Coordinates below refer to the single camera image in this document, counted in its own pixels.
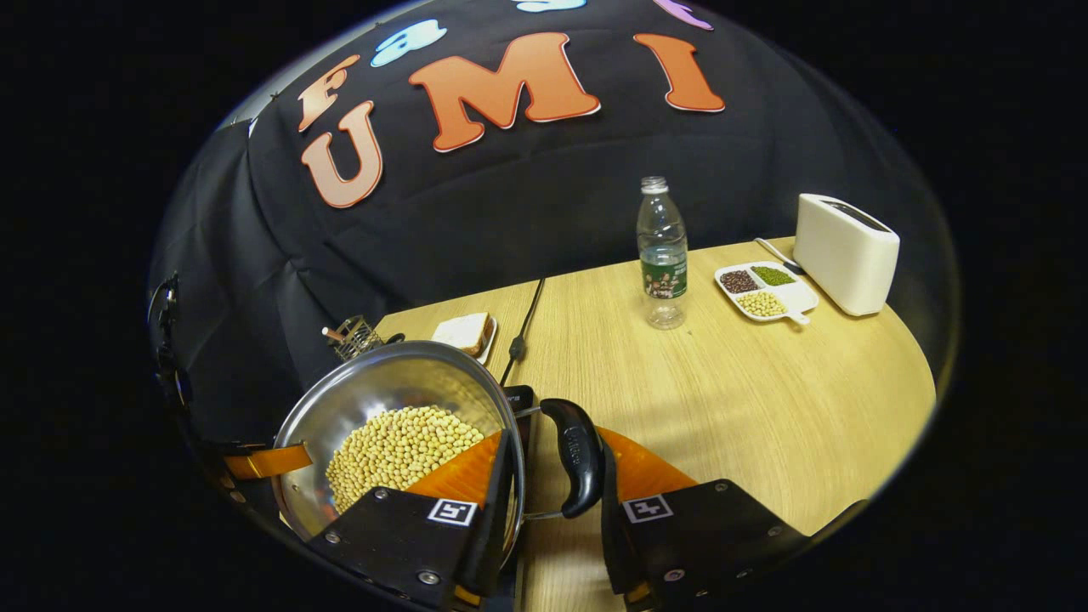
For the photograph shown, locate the sandwich with lettuce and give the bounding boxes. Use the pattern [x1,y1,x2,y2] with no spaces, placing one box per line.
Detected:
[432,312,492,356]

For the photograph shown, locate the white power cord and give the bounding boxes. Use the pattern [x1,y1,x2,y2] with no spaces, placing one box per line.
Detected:
[755,237,804,275]

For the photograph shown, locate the clear plastic water bottle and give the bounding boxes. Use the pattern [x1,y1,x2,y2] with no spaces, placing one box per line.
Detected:
[637,176,689,331]

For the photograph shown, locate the steel pot with black handles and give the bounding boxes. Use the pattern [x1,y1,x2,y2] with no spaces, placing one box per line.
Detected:
[272,340,606,570]

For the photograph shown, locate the wire mesh holder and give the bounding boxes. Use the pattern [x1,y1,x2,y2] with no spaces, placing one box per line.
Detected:
[327,314,385,362]

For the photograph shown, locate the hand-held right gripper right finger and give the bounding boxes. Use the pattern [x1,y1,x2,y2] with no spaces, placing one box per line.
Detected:
[595,425,808,611]

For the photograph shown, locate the black power cable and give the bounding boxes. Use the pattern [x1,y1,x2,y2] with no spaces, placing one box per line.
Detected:
[499,278,546,388]

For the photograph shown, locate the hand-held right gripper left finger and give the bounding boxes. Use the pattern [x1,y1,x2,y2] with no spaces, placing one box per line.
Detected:
[308,428,518,611]

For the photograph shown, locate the white toaster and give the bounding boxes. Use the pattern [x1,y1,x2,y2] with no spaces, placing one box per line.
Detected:
[793,193,900,317]

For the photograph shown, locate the black induction cooktop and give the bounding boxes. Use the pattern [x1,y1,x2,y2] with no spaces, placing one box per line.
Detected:
[501,385,538,451]

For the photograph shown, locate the white divided dish of beans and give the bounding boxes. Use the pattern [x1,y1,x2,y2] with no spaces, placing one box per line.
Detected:
[714,261,819,326]

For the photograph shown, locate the pile of soybeans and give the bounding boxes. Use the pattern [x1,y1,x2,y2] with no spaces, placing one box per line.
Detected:
[325,405,485,515]

